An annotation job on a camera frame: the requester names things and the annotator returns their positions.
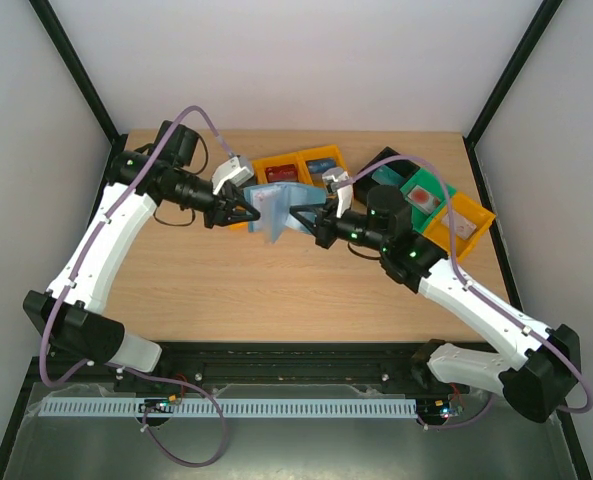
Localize blue card holder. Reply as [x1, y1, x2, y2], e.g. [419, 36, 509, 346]
[243, 182, 326, 243]

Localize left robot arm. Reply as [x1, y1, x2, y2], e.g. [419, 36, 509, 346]
[23, 121, 260, 373]

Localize blue card stack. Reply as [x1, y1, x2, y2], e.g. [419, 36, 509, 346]
[305, 157, 337, 177]

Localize teal card stack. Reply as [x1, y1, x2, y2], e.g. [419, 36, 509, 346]
[371, 166, 404, 188]

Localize red circle card stack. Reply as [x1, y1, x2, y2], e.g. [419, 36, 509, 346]
[407, 185, 441, 215]

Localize yellow bin left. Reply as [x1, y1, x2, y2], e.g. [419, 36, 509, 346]
[228, 221, 249, 231]

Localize green plastic bin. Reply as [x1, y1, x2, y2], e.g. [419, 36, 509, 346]
[400, 169, 446, 233]

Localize yellow bin right group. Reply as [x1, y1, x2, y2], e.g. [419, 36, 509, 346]
[422, 192, 496, 262]

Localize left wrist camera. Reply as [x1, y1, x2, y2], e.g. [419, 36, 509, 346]
[211, 155, 254, 194]

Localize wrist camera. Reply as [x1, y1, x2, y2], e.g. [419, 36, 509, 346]
[211, 155, 254, 194]
[322, 167, 353, 218]

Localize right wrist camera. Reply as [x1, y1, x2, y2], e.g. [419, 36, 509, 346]
[322, 167, 353, 218]

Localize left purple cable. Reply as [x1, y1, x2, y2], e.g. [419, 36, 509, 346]
[38, 104, 237, 466]

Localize purple cable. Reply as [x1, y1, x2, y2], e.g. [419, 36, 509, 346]
[335, 153, 593, 432]
[38, 104, 237, 466]

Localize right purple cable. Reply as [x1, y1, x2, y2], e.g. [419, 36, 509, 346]
[335, 153, 593, 432]

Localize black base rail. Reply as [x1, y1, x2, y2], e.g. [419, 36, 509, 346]
[25, 340, 562, 396]

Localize black left frame post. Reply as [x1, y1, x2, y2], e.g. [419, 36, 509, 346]
[28, 0, 127, 146]

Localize white slotted cable duct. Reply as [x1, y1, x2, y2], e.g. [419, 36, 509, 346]
[38, 397, 417, 419]

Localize black corner frame post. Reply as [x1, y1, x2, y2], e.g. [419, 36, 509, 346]
[465, 0, 565, 146]

